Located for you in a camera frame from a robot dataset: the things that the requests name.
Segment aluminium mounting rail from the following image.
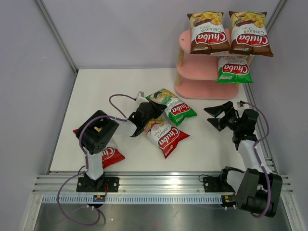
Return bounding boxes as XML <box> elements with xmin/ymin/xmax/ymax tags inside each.
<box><xmin>32</xmin><ymin>171</ymin><xmax>294</xmax><ymax>195</ymax></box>

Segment large brown Chuba chips bag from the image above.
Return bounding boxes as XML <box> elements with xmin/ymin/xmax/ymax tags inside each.
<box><xmin>229</xmin><ymin>11</ymin><xmax>273</xmax><ymax>57</ymax></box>

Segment red chuba chips bag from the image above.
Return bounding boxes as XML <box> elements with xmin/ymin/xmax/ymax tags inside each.
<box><xmin>73</xmin><ymin>128</ymin><xmax>126</xmax><ymax>169</ymax></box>
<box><xmin>143</xmin><ymin>116</ymin><xmax>190</xmax><ymax>159</ymax></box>

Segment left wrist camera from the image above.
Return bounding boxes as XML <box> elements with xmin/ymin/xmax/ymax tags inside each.
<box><xmin>136</xmin><ymin>91</ymin><xmax>146</xmax><ymax>103</ymax></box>

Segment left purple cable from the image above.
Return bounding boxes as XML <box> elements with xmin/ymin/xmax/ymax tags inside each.
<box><xmin>56</xmin><ymin>93</ymin><xmax>138</xmax><ymax>227</ymax></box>

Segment white slotted cable duct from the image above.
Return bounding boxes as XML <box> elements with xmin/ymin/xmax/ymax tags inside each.
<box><xmin>42</xmin><ymin>194</ymin><xmax>222</xmax><ymax>205</ymax></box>

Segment small brown Chuba chips bag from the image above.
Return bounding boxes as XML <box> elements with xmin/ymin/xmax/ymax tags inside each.
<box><xmin>187</xmin><ymin>11</ymin><xmax>231</xmax><ymax>55</ymax></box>

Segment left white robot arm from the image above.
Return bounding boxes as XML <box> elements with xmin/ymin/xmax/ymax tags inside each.
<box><xmin>76</xmin><ymin>100</ymin><xmax>167</xmax><ymax>193</ymax></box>

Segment left red Chuba chips bag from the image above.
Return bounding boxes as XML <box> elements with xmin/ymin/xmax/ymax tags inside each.
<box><xmin>73</xmin><ymin>128</ymin><xmax>126</xmax><ymax>169</ymax></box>

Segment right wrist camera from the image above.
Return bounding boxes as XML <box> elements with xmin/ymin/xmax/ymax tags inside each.
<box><xmin>237</xmin><ymin>101</ymin><xmax>245</xmax><ymax>108</ymax></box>

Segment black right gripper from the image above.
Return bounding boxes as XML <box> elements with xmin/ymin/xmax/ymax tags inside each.
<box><xmin>204</xmin><ymin>101</ymin><xmax>242</xmax><ymax>131</ymax></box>

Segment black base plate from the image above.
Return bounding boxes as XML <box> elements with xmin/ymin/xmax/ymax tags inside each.
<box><xmin>202</xmin><ymin>176</ymin><xmax>235</xmax><ymax>193</ymax></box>
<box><xmin>76</xmin><ymin>176</ymin><xmax>120</xmax><ymax>193</ymax></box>

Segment middle red Chuba chips bag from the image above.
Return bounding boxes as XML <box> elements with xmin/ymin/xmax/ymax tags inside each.
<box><xmin>143</xmin><ymin>116</ymin><xmax>190</xmax><ymax>159</ymax></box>

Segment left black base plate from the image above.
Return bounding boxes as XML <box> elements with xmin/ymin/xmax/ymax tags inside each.
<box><xmin>76</xmin><ymin>176</ymin><xmax>120</xmax><ymax>193</ymax></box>

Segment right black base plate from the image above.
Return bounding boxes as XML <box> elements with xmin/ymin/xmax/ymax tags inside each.
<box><xmin>202</xmin><ymin>176</ymin><xmax>235</xmax><ymax>193</ymax></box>

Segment green Chuba chips bag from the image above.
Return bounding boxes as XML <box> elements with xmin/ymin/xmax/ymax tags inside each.
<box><xmin>217</xmin><ymin>56</ymin><xmax>253</xmax><ymax>84</ymax></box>
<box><xmin>146</xmin><ymin>89</ymin><xmax>197</xmax><ymax>126</ymax></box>

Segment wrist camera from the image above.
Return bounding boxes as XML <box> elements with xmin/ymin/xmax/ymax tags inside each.
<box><xmin>136</xmin><ymin>91</ymin><xmax>146</xmax><ymax>103</ymax></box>
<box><xmin>237</xmin><ymin>101</ymin><xmax>245</xmax><ymax>108</ymax></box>

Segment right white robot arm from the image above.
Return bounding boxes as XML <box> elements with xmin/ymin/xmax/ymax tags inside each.
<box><xmin>198</xmin><ymin>101</ymin><xmax>282</xmax><ymax>218</ymax></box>

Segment pink three-tier shelf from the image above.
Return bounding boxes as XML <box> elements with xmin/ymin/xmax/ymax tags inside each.
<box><xmin>174</xmin><ymin>30</ymin><xmax>253</xmax><ymax>100</ymax></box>

